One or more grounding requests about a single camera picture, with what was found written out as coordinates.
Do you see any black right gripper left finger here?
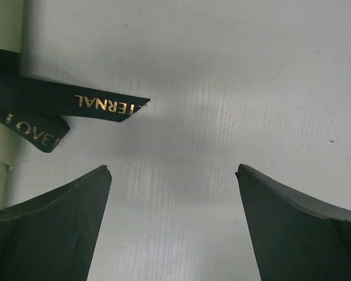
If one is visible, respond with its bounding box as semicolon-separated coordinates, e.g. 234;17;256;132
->
0;165;112;280

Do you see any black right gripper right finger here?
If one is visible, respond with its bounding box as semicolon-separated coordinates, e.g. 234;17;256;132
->
236;164;351;280

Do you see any black ribbon with gold text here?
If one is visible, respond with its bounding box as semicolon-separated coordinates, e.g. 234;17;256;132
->
0;46;152;154

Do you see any green and orange wrapping paper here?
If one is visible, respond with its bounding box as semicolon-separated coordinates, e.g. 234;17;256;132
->
0;1;24;209

